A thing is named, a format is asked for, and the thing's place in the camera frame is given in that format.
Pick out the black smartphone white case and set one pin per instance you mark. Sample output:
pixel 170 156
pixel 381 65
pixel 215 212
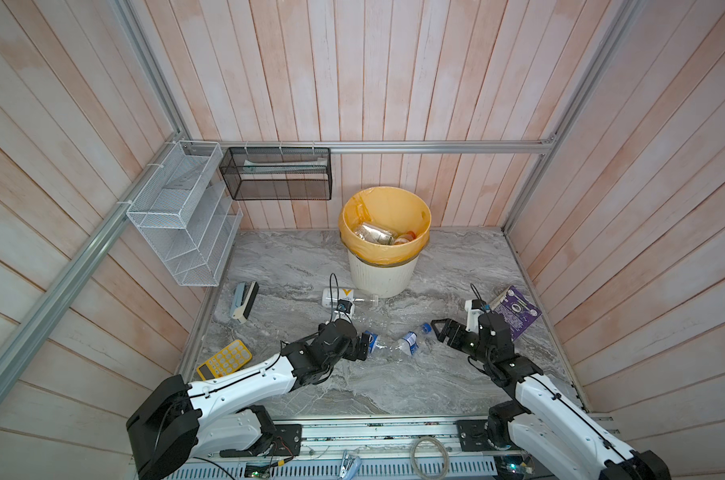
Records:
pixel 244 295

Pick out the white wire mesh shelf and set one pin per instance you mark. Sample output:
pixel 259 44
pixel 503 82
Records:
pixel 185 213

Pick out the cream waste bin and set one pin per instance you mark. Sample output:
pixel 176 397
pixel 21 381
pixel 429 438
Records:
pixel 383 281

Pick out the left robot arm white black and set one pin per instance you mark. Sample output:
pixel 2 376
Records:
pixel 181 420

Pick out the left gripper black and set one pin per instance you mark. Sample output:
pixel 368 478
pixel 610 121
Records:
pixel 352 352

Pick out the yellow bin liner bag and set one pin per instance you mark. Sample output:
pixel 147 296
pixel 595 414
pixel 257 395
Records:
pixel 393 209

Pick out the white label clear bottle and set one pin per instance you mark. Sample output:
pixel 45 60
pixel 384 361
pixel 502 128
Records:
pixel 358 297

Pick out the blue cap crushed bottle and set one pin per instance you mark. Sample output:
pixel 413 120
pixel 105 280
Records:
pixel 408 343

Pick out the black mesh basket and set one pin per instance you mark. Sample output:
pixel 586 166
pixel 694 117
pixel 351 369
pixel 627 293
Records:
pixel 277 173

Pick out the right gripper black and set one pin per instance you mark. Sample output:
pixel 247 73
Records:
pixel 450 325

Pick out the purple framed card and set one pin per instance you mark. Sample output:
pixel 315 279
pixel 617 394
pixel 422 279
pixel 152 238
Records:
pixel 518 312

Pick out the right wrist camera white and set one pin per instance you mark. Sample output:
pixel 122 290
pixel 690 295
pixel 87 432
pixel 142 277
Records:
pixel 475 308

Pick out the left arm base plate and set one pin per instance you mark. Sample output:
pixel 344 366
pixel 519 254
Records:
pixel 285 441

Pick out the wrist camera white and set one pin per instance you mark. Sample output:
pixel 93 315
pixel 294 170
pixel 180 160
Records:
pixel 475 308
pixel 343 310

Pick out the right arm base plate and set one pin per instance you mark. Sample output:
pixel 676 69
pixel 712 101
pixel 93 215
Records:
pixel 474 437

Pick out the blue label crushed bottle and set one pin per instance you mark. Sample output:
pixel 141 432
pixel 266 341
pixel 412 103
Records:
pixel 373 342

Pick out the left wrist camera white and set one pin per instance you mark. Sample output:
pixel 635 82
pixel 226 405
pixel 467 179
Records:
pixel 343 310

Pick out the yellow calculator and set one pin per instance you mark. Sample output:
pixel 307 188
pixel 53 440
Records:
pixel 230 359

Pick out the orange cap small bottle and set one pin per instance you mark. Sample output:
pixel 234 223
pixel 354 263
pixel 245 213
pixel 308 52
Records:
pixel 404 238

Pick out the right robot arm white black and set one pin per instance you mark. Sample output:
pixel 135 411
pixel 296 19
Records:
pixel 538 418

